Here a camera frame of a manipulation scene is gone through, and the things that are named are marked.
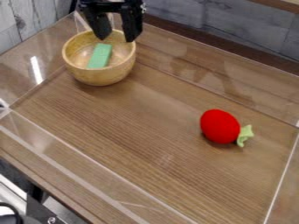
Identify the red plush strawberry toy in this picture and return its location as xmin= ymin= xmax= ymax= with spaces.
xmin=200 ymin=109 xmax=255 ymax=147

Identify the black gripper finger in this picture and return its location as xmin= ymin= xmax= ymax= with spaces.
xmin=120 ymin=8 xmax=143 ymax=42
xmin=84 ymin=10 xmax=112 ymax=40

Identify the light wooden bowl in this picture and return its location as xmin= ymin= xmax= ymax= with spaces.
xmin=61 ymin=29 xmax=136 ymax=86

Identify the black metal bracket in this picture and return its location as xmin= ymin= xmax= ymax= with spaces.
xmin=25 ymin=195 xmax=67 ymax=224

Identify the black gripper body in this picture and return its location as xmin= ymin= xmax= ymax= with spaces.
xmin=79 ymin=0 xmax=145 ymax=13

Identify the clear acrylic tray wall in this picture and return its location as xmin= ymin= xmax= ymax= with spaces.
xmin=0 ymin=14 xmax=299 ymax=224

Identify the green rectangular stick block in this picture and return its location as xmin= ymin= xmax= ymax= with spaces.
xmin=87 ymin=44 xmax=112 ymax=69

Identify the black cable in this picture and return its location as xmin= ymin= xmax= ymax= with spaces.
xmin=0 ymin=202 xmax=24 ymax=224

